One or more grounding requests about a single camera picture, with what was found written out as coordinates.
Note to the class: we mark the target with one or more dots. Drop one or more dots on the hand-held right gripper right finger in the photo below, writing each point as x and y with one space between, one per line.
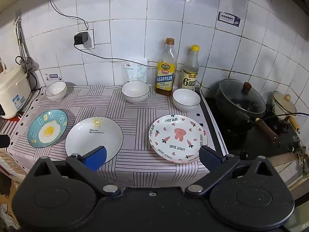
209 158

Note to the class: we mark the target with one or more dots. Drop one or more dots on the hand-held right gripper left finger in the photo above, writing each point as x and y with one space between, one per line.
96 158

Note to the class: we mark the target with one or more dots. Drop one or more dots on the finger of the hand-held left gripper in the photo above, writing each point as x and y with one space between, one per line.
4 141

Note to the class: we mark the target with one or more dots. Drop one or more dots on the white sun print plate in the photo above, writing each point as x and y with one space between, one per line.
96 135

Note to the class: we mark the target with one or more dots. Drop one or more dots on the pink rabbit print plate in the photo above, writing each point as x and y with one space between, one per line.
178 135

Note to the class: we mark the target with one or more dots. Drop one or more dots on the blue fried egg plate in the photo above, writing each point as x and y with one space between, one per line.
48 129

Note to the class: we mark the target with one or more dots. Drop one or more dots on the white ribbed bowl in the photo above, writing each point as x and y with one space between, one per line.
134 92
55 90
186 100

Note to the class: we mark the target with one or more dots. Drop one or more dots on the brown woven cloth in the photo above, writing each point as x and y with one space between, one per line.
8 162

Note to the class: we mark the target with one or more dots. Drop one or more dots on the black stove top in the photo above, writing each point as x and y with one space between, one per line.
241 140

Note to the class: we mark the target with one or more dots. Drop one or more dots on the striped tablecloth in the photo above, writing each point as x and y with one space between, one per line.
135 130

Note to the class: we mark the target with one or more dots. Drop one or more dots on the black wok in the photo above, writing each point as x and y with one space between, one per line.
231 116

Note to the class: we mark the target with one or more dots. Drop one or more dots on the white rice cooker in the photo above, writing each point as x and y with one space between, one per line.
12 89

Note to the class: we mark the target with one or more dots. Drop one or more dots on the glass wok lid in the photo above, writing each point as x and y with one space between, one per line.
239 96

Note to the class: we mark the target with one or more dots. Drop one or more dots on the clear vinegar bottle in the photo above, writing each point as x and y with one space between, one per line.
190 77

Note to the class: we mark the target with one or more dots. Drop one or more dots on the cream saucepan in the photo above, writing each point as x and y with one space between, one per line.
282 112

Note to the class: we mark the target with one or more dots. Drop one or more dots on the metal gas valve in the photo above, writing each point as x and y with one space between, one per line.
300 153

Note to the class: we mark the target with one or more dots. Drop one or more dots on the cream saucepan lid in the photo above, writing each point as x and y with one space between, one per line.
283 101

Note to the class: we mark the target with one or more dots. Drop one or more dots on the large oil bottle yellow label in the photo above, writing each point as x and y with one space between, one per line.
166 75

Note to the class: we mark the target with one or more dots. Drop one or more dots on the white salt bag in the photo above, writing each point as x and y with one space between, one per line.
136 72

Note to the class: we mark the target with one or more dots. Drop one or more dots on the hanging metal utensil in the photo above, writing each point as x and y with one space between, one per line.
19 36

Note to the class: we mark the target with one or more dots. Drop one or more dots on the black power adapter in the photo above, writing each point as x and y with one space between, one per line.
80 38

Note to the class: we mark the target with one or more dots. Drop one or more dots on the small blue wall sticker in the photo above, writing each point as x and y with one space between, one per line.
53 76

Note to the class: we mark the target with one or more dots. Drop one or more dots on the white wall socket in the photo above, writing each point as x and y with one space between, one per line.
91 40

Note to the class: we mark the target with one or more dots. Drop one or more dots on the blue white wall sticker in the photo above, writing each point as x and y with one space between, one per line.
228 19

